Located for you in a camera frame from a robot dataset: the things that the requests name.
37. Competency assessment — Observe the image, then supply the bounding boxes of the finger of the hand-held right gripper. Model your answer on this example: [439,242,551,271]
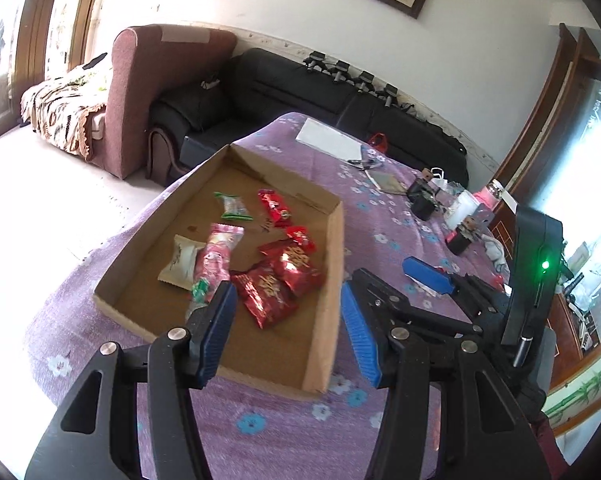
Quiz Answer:
[401,256,511,321]
[351,267,486,343]

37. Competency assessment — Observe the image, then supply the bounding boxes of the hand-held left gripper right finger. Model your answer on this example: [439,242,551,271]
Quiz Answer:
[340,280,551,480]

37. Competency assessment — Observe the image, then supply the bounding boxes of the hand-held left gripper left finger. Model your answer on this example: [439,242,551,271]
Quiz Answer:
[23,280,238,480]

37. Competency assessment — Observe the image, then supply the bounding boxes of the dark red gold-script snack packet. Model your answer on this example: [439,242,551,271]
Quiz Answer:
[230,265,298,330]

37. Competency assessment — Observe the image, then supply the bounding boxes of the shallow cardboard box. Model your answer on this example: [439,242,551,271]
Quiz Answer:
[93,142,345,402]

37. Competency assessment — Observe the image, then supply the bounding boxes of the pink cartoon snack packet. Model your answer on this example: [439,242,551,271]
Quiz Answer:
[193,222,245,291]

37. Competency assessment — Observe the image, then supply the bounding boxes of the large dark red snack packet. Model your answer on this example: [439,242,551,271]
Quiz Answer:
[258,239,326,297]

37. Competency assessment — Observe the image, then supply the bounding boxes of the red gold-emblem snack packet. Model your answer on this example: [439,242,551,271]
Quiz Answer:
[285,226,316,256]

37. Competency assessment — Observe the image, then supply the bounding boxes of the white and green snack packet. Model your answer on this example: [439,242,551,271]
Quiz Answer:
[213,191,255,222]

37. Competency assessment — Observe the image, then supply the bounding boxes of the red cartoon candy packet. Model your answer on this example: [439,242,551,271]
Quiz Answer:
[257,188,294,227]

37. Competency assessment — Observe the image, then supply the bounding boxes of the white cloth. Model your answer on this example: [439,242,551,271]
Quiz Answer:
[480,232,511,276]

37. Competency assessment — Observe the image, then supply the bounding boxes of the black canister with wooden knob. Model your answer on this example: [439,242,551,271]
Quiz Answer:
[406,169,441,221]
[445,217,483,256]

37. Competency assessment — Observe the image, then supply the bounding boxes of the pink thermos bottle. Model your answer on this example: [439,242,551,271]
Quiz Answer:
[473,182,511,221]

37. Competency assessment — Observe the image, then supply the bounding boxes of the white cup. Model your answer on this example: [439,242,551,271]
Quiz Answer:
[443,191,478,228]

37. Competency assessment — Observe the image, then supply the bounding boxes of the tan notebook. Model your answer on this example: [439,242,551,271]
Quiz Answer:
[367,167,406,195]

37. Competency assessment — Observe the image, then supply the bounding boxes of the purple floral tablecloth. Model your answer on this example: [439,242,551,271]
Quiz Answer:
[23,112,511,480]

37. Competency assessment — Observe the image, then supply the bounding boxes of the white paper sheets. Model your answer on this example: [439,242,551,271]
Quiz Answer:
[295,118,363,161]

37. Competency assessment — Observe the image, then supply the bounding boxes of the black leather sofa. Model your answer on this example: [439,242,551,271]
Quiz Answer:
[148,47,468,191]

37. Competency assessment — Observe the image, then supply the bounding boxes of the red-brown armchair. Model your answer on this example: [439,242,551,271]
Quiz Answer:
[103,24,238,181]

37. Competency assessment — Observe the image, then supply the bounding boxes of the patterned throw blanket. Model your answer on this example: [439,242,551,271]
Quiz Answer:
[20,65,114,158]

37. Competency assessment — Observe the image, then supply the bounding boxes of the wooden glazed door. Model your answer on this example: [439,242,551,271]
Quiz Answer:
[0,0,106,136]

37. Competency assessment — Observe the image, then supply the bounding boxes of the wooden door frame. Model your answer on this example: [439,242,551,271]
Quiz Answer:
[500,22,601,201]

